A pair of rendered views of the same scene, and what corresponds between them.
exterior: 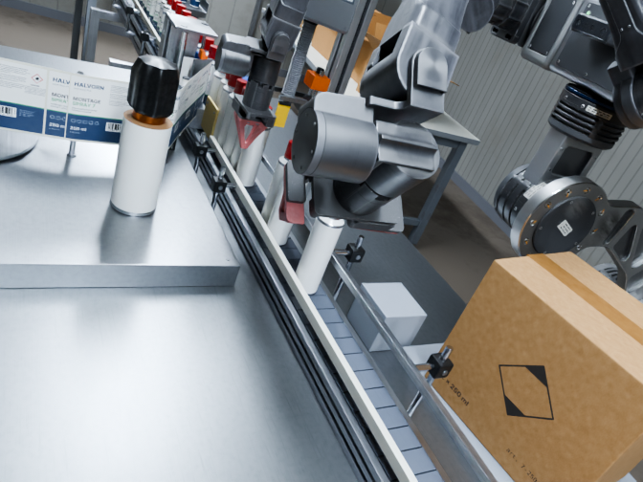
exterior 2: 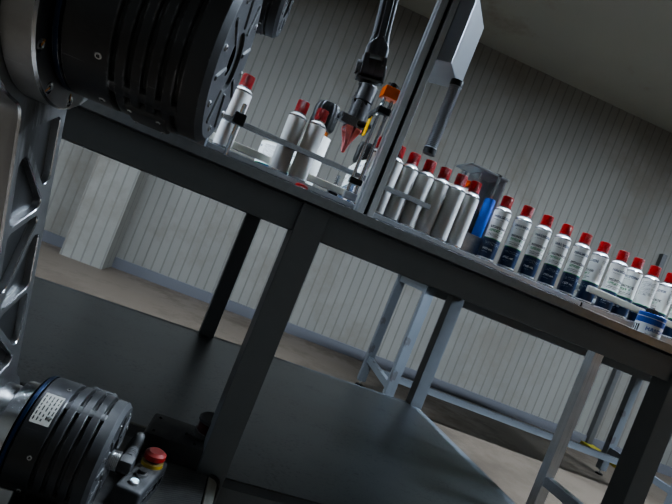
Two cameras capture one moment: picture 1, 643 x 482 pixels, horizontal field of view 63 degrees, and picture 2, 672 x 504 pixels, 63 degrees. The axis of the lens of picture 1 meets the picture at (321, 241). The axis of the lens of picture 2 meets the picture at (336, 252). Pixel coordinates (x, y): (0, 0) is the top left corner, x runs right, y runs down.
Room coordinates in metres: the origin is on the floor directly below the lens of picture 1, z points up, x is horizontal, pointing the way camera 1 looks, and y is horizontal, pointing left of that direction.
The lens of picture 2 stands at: (1.74, -1.21, 0.75)
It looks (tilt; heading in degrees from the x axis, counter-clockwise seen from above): 0 degrees down; 112
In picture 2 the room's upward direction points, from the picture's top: 22 degrees clockwise
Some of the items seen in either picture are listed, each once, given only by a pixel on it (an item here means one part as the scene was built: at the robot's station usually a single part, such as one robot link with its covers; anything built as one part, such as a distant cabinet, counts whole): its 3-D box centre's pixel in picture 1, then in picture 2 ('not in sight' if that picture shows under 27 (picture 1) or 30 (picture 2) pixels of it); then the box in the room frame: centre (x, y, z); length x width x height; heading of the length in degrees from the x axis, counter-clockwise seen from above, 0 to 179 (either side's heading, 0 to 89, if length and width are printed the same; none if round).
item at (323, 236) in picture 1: (321, 244); (235, 111); (0.85, 0.00, 0.98); 0.05 x 0.05 x 0.20
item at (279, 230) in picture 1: (288, 199); (290, 136); (0.98, 0.09, 0.98); 0.05 x 0.05 x 0.20
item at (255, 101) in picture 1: (257, 97); (357, 114); (1.07, 0.23, 1.13); 0.10 x 0.07 x 0.07; 36
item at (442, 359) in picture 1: (417, 385); not in sight; (0.66, -0.23, 0.91); 0.07 x 0.03 x 0.17; 126
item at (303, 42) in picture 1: (299, 59); (442, 117); (1.32, 0.21, 1.18); 0.04 x 0.04 x 0.21
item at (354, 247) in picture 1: (338, 270); (231, 135); (0.91, -0.05, 0.91); 0.07 x 0.03 x 0.17; 126
